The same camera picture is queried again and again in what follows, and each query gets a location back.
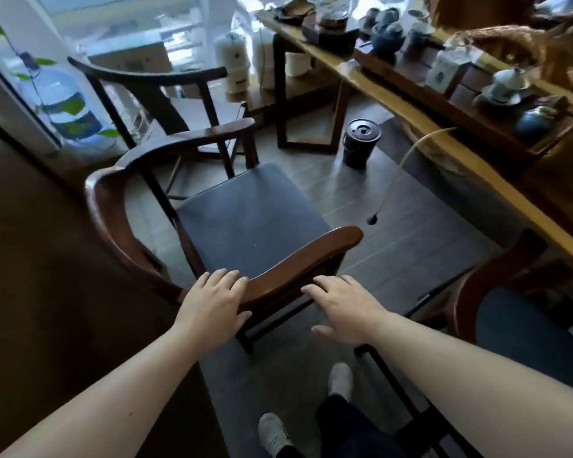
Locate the white lidded tea bowl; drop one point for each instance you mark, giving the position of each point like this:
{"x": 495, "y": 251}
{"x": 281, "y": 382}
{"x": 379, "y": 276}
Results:
{"x": 503, "y": 88}

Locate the blue ceramic teapot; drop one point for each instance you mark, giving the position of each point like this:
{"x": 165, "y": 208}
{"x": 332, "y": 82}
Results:
{"x": 387, "y": 42}

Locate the person's right hand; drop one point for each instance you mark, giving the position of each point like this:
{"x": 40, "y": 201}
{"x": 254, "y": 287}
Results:
{"x": 353, "y": 314}

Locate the cushioned wooden armchair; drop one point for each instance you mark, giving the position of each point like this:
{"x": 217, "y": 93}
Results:
{"x": 291, "y": 267}
{"x": 472, "y": 290}

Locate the person's right forearm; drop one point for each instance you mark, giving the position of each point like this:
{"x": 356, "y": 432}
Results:
{"x": 482, "y": 381}

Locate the person's left hand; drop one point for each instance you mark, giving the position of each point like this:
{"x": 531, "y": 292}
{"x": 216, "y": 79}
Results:
{"x": 210, "y": 314}

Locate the wooden chair bare seat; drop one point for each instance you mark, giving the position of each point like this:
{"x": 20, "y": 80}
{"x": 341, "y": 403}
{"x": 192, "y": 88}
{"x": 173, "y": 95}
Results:
{"x": 157, "y": 104}

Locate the wooden table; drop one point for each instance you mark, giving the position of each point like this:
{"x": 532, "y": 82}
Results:
{"x": 487, "y": 181}

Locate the long dark wooden tea tray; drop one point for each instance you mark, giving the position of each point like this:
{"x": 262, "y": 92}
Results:
{"x": 458, "y": 109}

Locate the wooden window ledge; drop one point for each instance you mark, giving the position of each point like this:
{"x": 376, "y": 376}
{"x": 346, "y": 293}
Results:
{"x": 310, "y": 90}

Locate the grey blue ceramic cup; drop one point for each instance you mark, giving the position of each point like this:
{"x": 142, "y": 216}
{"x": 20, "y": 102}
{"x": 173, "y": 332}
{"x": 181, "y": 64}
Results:
{"x": 371, "y": 19}
{"x": 389, "y": 16}

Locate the white labelled box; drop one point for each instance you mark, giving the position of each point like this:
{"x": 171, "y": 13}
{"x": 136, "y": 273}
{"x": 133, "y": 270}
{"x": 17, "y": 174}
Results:
{"x": 441, "y": 76}

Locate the black trousers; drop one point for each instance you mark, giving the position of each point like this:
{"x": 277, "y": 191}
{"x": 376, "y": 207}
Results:
{"x": 344, "y": 424}

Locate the white sneaker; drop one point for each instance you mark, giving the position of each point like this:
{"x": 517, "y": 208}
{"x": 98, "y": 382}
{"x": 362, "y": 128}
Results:
{"x": 272, "y": 436}
{"x": 340, "y": 381}

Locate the dark blue seat cushion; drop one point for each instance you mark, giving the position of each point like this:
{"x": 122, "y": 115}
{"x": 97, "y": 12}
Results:
{"x": 248, "y": 219}
{"x": 530, "y": 338}

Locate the white water tank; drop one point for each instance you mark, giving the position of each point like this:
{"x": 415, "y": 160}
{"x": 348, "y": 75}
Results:
{"x": 232, "y": 61}
{"x": 262, "y": 57}
{"x": 297, "y": 65}

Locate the black plate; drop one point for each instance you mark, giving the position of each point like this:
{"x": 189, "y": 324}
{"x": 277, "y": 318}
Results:
{"x": 293, "y": 14}

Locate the round dark blue teapot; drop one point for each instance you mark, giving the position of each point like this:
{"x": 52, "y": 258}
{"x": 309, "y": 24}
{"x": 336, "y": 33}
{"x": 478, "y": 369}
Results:
{"x": 535, "y": 123}

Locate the black lidded bucket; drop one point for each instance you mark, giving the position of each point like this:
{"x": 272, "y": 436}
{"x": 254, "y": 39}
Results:
{"x": 358, "y": 147}

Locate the blue water jug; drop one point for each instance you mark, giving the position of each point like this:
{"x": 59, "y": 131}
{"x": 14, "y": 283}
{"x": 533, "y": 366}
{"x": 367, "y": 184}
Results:
{"x": 52, "y": 90}

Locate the person's left forearm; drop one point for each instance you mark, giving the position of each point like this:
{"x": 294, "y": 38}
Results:
{"x": 100, "y": 410}

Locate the blue ceramic pitcher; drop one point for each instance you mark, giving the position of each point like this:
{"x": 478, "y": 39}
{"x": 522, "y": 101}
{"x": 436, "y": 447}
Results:
{"x": 420, "y": 35}

